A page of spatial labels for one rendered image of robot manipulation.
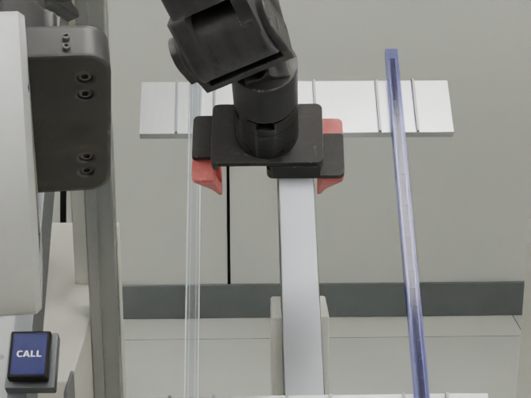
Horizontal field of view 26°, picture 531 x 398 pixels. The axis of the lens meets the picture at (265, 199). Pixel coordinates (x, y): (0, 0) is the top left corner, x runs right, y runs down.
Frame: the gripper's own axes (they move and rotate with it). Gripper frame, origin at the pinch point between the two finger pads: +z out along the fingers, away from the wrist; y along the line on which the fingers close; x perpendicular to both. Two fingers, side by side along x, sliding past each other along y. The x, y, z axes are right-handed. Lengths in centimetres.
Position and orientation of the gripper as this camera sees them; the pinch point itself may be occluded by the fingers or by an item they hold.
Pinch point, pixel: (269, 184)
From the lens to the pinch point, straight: 113.3
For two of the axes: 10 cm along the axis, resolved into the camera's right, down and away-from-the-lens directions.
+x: -0.1, 8.6, -5.1
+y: -10.0, 0.1, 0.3
